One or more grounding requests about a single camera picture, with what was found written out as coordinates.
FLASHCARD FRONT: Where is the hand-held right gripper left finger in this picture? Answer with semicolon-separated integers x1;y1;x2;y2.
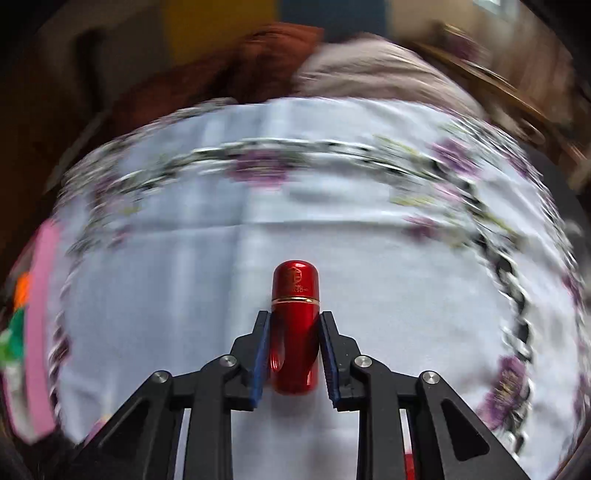
69;310;273;480

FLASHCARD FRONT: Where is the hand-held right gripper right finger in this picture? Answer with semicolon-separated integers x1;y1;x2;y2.
320;311;532;480

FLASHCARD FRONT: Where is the red cylindrical case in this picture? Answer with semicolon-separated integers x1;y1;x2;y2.
269;260;321;396

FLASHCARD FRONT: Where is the pink framed tray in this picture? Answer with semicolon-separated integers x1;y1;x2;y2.
0;217;65;446

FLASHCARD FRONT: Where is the orange toy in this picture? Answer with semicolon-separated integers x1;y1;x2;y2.
13;272;31;313

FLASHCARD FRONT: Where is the white floral cloth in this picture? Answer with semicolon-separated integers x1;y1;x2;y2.
44;97;587;480

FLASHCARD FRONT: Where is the dark grey seat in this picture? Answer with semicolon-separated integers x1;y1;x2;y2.
531;148;591;222

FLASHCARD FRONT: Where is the pale pink pillow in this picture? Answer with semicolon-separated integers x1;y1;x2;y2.
291;32;485;123

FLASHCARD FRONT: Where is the rust orange pillow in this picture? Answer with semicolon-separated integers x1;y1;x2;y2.
111;23;325;134

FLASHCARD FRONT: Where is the wooden nightstand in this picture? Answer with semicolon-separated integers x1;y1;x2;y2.
411;23;591;162

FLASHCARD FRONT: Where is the wooden wardrobe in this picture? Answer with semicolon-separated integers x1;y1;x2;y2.
0;46;93;241

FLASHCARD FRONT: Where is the grey yellow blue headboard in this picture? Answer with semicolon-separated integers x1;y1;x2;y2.
69;0;389;70

